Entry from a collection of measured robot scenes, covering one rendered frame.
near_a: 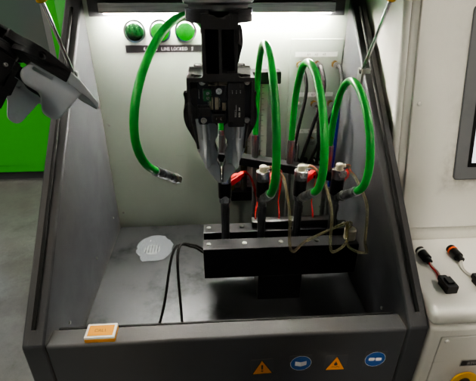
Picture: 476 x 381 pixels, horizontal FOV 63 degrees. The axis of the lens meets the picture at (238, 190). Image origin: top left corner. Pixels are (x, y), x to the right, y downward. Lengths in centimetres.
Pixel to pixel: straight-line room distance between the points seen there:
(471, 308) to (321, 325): 26
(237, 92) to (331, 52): 65
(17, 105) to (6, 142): 309
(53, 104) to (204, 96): 18
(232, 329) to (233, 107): 42
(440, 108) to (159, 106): 66
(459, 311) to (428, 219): 23
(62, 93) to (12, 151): 317
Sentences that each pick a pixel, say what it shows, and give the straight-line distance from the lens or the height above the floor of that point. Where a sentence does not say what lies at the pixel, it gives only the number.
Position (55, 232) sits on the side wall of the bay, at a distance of 78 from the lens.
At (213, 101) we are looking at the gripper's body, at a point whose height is 137.
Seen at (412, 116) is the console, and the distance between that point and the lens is 88.
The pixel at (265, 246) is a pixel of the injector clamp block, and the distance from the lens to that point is 85.
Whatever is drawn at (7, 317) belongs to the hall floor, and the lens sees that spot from 236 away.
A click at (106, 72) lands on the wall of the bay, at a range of 105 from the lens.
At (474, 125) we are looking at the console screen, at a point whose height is 122.
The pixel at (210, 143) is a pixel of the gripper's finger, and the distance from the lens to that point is 49.
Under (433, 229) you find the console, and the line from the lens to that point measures 97.
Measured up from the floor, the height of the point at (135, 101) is 133.
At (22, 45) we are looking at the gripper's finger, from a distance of 49.
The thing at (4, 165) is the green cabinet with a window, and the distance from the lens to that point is 375.
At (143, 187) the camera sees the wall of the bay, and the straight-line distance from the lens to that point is 115.
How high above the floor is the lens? 148
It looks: 28 degrees down
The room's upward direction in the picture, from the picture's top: straight up
